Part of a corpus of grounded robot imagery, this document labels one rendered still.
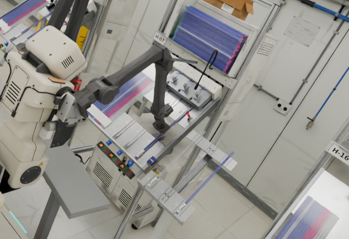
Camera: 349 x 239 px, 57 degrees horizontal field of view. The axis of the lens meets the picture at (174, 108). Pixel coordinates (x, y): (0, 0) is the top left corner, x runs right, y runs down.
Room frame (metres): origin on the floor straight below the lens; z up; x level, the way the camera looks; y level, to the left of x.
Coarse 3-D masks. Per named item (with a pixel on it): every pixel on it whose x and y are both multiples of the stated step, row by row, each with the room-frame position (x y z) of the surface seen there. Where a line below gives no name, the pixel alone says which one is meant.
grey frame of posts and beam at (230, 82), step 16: (176, 0) 2.49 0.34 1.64; (272, 16) 2.10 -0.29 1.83; (176, 48) 2.33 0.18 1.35; (192, 64) 2.24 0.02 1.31; (208, 64) 2.19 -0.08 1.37; (224, 80) 2.11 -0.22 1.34; (224, 96) 2.11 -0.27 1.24; (128, 112) 2.50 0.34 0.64; (208, 128) 2.11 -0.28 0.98; (192, 160) 2.10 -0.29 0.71; (128, 208) 1.68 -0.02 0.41
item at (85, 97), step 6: (66, 90) 1.16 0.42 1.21; (78, 90) 1.17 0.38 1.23; (84, 90) 1.19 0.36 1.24; (90, 90) 1.19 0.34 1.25; (78, 96) 1.15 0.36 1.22; (84, 96) 1.16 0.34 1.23; (90, 96) 1.18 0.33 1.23; (78, 102) 1.12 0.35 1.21; (84, 102) 1.15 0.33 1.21; (90, 102) 1.18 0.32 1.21; (84, 108) 1.12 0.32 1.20; (84, 114) 1.14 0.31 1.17
